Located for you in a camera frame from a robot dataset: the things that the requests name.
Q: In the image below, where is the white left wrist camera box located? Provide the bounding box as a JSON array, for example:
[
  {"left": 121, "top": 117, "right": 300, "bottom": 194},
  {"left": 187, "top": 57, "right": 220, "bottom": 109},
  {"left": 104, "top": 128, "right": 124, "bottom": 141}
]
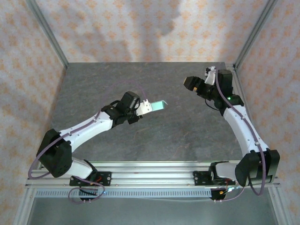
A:
[{"left": 135, "top": 99, "right": 152, "bottom": 117}]

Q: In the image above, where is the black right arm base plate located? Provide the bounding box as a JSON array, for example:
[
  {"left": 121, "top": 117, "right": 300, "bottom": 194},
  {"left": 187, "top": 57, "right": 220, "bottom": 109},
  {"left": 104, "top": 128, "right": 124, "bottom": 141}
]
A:
[{"left": 192, "top": 170, "right": 235, "bottom": 188}]

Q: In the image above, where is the black mounting bracket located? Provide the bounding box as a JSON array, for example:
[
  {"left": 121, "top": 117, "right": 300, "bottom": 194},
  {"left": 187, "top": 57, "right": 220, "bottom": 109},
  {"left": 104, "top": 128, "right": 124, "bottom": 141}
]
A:
[
  {"left": 210, "top": 187, "right": 233, "bottom": 203},
  {"left": 78, "top": 188, "right": 99, "bottom": 203}
]

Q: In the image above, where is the aluminium mounting rail beam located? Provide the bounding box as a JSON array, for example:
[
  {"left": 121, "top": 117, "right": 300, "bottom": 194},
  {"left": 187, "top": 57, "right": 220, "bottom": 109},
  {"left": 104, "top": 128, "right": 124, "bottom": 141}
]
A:
[{"left": 25, "top": 161, "right": 281, "bottom": 188}]

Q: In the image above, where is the light blue paper box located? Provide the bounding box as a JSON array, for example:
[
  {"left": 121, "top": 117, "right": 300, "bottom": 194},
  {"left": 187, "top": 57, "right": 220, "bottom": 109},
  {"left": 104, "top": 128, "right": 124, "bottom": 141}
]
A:
[{"left": 150, "top": 100, "right": 170, "bottom": 112}]

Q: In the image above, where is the aluminium side rail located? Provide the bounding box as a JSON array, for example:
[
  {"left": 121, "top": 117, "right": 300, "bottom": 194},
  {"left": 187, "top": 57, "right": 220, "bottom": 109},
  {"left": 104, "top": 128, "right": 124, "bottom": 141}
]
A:
[{"left": 225, "top": 62, "right": 267, "bottom": 169}]

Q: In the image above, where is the aluminium frame post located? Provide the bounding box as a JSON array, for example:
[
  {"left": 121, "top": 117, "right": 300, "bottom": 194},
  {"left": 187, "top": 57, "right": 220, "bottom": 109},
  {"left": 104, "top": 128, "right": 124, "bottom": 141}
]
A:
[
  {"left": 27, "top": 0, "right": 69, "bottom": 68},
  {"left": 268, "top": 187, "right": 293, "bottom": 225},
  {"left": 233, "top": 0, "right": 279, "bottom": 69},
  {"left": 14, "top": 187, "right": 36, "bottom": 225}
]

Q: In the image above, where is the grey slotted cable duct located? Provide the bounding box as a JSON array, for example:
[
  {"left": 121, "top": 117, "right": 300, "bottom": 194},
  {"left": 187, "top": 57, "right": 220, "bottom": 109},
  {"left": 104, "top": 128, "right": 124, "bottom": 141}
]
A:
[{"left": 34, "top": 189, "right": 213, "bottom": 199}]

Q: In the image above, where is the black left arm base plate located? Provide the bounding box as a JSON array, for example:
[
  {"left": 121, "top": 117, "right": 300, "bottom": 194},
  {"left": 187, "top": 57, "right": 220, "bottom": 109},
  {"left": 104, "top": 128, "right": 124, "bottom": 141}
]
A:
[{"left": 69, "top": 171, "right": 112, "bottom": 188}]

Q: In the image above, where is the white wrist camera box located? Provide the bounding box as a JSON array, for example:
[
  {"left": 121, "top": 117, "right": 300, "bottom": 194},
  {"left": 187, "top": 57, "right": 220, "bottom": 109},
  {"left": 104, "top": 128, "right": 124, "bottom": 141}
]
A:
[
  {"left": 135, "top": 99, "right": 152, "bottom": 117},
  {"left": 205, "top": 66, "right": 218, "bottom": 85}
]

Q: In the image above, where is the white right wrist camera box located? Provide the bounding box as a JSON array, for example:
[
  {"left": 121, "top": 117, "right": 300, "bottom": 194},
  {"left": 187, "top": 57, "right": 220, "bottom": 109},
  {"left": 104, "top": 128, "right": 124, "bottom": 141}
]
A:
[{"left": 205, "top": 66, "right": 218, "bottom": 85}]

